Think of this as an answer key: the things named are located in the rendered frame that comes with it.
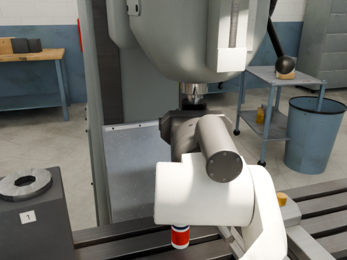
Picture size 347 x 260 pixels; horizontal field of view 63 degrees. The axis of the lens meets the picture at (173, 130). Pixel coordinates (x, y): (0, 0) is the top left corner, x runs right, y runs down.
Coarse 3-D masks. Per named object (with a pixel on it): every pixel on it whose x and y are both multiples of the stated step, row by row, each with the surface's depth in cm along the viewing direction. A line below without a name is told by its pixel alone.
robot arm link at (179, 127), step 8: (168, 112) 47; (176, 112) 46; (184, 112) 46; (192, 112) 46; (200, 112) 46; (208, 112) 46; (216, 112) 46; (224, 112) 47; (160, 120) 47; (168, 120) 46; (176, 120) 44; (184, 120) 44; (192, 120) 39; (224, 120) 46; (160, 128) 46; (168, 128) 46; (176, 128) 42; (184, 128) 38; (192, 128) 37; (168, 136) 47; (176, 136) 38
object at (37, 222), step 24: (48, 168) 57; (0, 192) 48; (24, 192) 48; (48, 192) 50; (0, 216) 45; (24, 216) 47; (48, 216) 49; (0, 240) 47; (24, 240) 49; (48, 240) 51; (72, 240) 58
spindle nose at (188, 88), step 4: (184, 84) 48; (188, 84) 47; (192, 84) 47; (196, 84) 47; (200, 84) 47; (204, 84) 47; (184, 88) 48; (188, 88) 47; (192, 88) 47; (196, 88) 47; (200, 88) 47; (204, 88) 48; (184, 92) 48; (188, 92) 48; (192, 92) 47; (196, 92) 47; (200, 92) 47; (204, 92) 48
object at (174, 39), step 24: (144, 0) 37; (168, 0) 35; (192, 0) 35; (264, 0) 38; (144, 24) 38; (168, 24) 36; (192, 24) 36; (264, 24) 40; (144, 48) 45; (168, 48) 38; (192, 48) 37; (168, 72) 41; (192, 72) 39; (216, 72) 40; (240, 72) 43
